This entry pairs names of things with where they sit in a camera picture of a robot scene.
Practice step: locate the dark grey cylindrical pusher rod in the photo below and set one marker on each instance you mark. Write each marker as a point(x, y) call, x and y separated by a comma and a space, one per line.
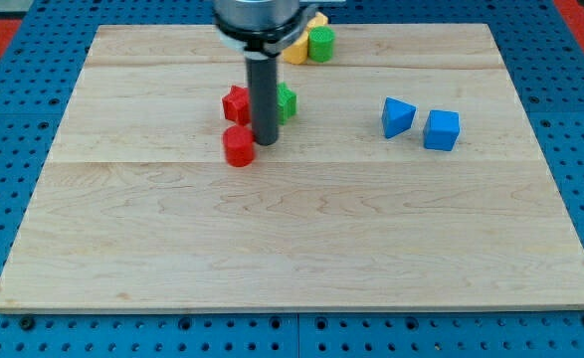
point(262, 79)

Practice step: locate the yellow heart block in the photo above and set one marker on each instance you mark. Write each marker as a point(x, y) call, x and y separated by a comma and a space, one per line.
point(297, 53)

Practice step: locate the green star block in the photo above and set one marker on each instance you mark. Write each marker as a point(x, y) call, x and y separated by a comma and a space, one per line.
point(286, 103)

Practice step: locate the red star block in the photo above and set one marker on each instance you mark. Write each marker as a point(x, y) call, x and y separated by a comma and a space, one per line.
point(236, 105)

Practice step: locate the green cylinder block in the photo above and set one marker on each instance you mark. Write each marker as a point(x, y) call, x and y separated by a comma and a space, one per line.
point(321, 41)

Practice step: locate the red cylinder block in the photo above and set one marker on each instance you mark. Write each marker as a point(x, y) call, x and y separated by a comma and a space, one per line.
point(238, 143)

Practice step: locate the blue triangular prism block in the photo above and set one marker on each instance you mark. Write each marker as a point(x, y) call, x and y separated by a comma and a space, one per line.
point(397, 116)

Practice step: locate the light wooden board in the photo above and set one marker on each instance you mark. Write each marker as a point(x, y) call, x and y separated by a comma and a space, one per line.
point(137, 211)

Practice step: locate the blue cube block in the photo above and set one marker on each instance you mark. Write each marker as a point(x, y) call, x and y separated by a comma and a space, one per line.
point(441, 130)

